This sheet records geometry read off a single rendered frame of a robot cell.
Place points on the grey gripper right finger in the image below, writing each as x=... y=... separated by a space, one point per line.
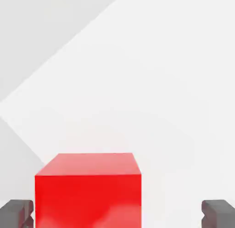
x=220 y=214

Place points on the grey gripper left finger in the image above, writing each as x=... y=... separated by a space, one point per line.
x=13 y=213

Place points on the small red cube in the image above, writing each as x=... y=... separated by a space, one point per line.
x=88 y=195

